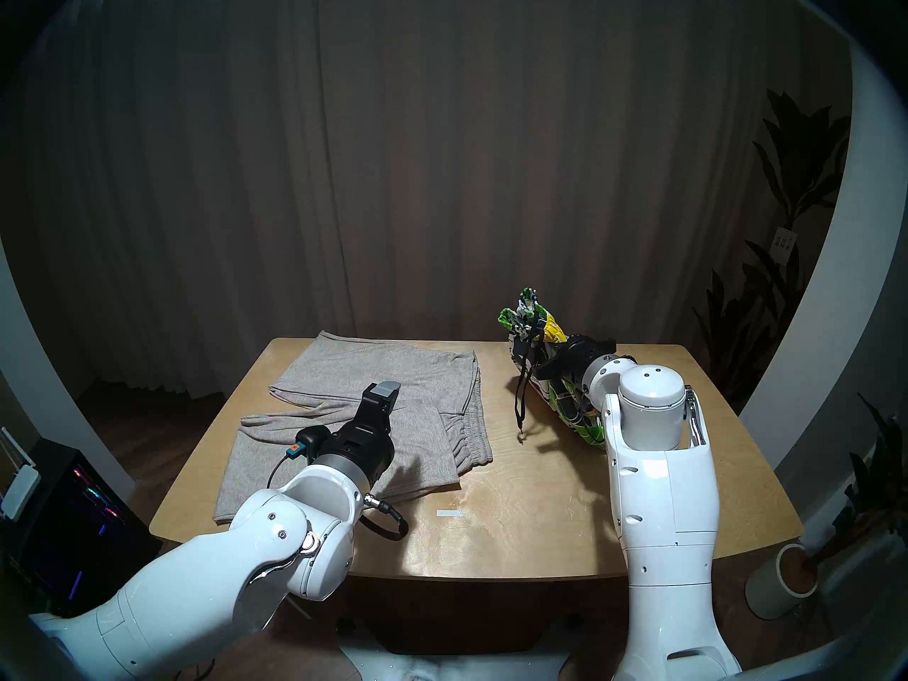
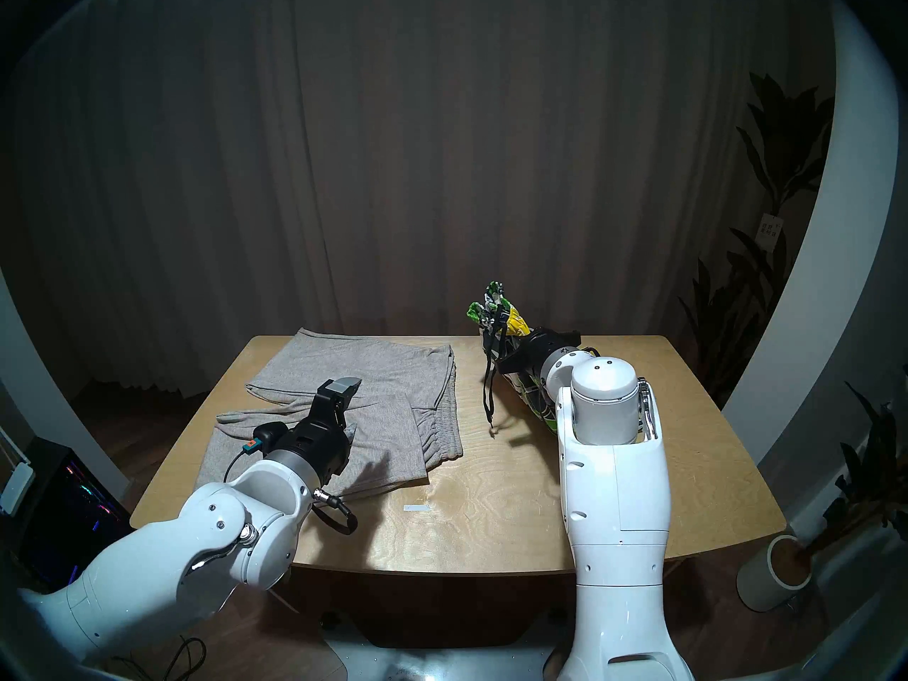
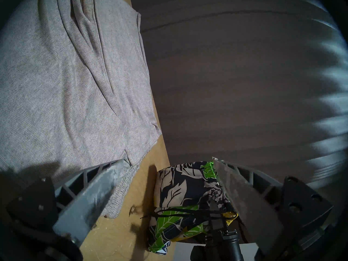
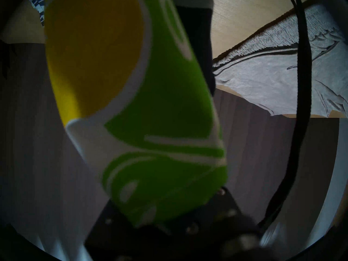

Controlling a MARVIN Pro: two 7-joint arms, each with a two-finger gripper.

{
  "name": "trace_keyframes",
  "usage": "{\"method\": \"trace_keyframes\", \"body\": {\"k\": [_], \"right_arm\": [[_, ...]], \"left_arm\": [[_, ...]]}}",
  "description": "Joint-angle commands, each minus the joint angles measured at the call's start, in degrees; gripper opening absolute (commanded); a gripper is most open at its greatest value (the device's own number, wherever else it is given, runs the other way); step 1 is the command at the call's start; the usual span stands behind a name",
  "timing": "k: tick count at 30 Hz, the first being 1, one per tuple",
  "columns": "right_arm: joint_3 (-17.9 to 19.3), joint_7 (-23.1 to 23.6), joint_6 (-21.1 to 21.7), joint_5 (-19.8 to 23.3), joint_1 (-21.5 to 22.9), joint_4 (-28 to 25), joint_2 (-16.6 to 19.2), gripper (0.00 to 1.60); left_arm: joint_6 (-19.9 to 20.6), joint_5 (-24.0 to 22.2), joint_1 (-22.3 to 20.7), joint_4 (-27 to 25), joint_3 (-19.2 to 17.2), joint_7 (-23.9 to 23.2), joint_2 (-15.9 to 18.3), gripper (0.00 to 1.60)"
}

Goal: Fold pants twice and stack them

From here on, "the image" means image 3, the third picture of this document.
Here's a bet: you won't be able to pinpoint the long beige curtain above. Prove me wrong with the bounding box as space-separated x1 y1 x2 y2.
299 0 348 187

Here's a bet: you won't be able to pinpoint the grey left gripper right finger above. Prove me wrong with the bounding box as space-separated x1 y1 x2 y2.
212 157 334 257

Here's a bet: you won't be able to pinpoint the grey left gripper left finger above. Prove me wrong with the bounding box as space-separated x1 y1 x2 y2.
7 159 125 246

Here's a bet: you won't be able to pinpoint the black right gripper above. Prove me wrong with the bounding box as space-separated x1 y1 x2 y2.
190 199 245 261

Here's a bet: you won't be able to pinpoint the floral print shorts with drawstring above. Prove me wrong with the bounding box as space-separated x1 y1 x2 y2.
148 160 240 255

